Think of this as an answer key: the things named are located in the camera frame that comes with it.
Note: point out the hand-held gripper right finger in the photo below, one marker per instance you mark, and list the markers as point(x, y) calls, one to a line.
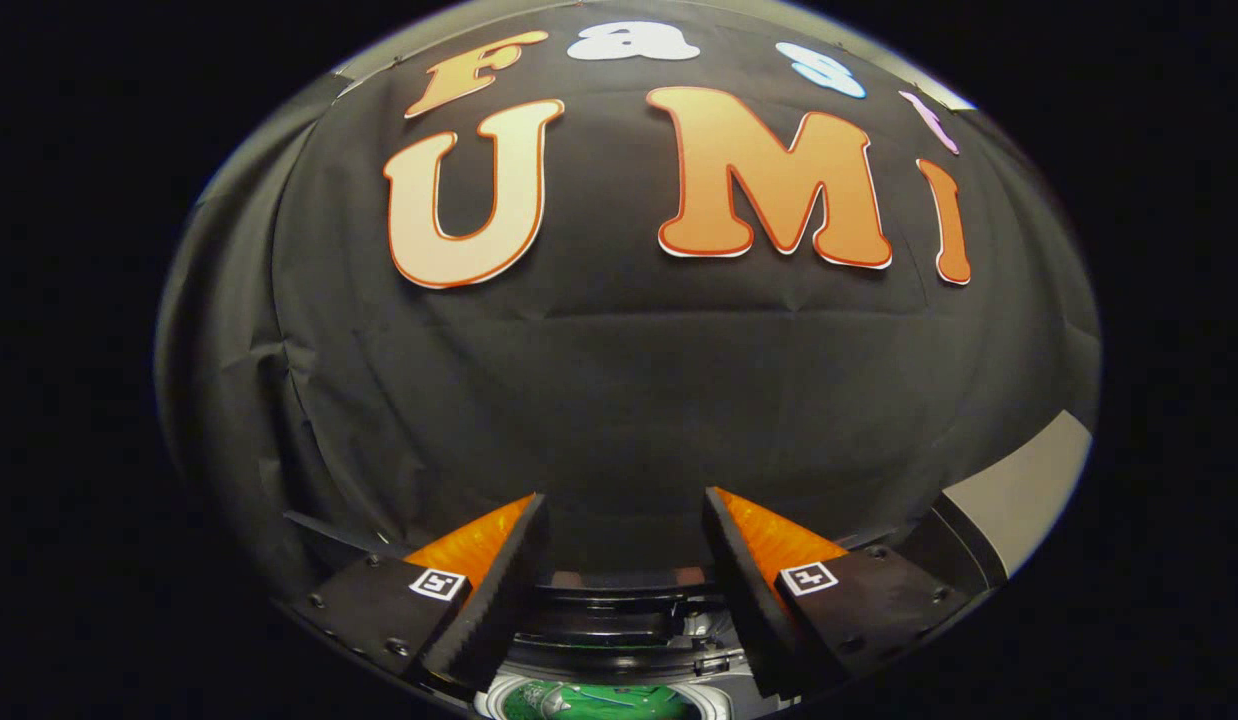
point(749, 600)

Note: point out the black backdrop cloth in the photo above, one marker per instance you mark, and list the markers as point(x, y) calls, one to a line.
point(619, 400)

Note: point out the green polo shirt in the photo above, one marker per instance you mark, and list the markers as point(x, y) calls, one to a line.
point(619, 702)

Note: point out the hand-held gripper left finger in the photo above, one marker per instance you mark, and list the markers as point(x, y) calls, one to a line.
point(499, 610)

